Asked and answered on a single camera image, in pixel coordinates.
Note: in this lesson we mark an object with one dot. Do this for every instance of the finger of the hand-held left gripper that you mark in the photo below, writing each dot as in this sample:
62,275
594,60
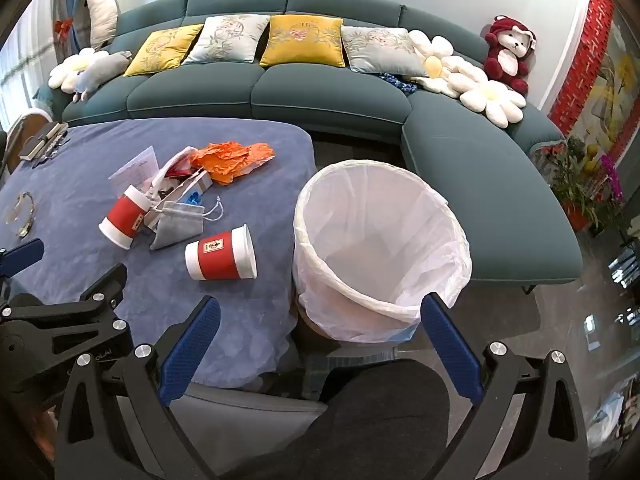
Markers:
22,256
107,285

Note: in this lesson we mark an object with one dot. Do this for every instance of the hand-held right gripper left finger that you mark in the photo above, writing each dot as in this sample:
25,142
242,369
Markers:
190,350

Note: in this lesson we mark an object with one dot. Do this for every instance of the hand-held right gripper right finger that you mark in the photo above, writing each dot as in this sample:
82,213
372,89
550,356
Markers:
450,350

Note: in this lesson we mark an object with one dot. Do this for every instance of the white paper sheet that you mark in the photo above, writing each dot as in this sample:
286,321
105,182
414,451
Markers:
132,170

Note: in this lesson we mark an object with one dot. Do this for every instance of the bin with white liner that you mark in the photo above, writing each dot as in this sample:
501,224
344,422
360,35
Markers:
380,240

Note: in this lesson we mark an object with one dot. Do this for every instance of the blue tablecloth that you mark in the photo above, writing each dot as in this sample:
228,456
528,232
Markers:
150,300

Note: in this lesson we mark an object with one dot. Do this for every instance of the red and white paper cup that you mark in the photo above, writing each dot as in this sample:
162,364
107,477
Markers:
220,260
125,217

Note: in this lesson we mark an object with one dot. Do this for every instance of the grey chair seat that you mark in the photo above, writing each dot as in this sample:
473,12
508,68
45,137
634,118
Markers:
240,420

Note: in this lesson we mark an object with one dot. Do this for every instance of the person's leg in dark trousers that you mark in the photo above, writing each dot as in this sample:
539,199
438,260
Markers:
380,420

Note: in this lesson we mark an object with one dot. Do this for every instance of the metal watch band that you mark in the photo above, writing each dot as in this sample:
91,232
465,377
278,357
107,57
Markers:
52,152

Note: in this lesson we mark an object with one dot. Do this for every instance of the small white box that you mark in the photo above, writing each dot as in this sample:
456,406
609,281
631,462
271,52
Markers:
187,190

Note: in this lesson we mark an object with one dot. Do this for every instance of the black case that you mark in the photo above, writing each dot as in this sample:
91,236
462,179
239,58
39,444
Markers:
50,131

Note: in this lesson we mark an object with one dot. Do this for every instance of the wooden chair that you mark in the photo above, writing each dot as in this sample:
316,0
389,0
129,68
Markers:
22,125

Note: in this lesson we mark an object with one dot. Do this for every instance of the white paper bag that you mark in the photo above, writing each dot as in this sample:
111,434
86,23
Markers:
172,162

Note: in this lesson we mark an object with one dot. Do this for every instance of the white daisy cushion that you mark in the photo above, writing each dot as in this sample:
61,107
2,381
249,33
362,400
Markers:
70,70
440,67
492,95

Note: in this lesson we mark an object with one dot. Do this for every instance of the grey seal plush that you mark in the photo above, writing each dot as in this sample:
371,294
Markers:
102,67

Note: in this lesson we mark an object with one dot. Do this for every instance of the green potted plant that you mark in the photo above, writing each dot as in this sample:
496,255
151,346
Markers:
572,175

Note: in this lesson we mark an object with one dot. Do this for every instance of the purple orchid plant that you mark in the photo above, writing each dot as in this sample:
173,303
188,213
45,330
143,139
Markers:
612,180

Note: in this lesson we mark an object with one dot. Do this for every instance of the yellow embroidered pillow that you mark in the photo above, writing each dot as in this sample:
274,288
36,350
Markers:
302,40
160,50

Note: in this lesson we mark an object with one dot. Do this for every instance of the white long plush toy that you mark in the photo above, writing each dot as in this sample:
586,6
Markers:
102,10

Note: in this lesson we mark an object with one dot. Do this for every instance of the blue beaded cloth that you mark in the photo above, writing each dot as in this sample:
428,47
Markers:
397,82

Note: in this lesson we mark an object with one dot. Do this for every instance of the pale blue embroidered pillow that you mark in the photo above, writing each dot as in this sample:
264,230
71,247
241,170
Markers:
227,37
382,50

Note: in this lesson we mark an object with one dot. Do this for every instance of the teal sectional sofa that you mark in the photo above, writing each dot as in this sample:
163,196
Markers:
310,95

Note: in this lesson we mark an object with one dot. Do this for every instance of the red bear plush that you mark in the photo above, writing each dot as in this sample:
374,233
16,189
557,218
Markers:
507,55

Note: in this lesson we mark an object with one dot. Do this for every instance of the yellow flower wall painting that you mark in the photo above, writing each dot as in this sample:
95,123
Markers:
617,90

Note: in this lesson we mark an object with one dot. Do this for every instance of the red lattice wall strip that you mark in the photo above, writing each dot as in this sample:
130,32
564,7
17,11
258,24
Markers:
582,60

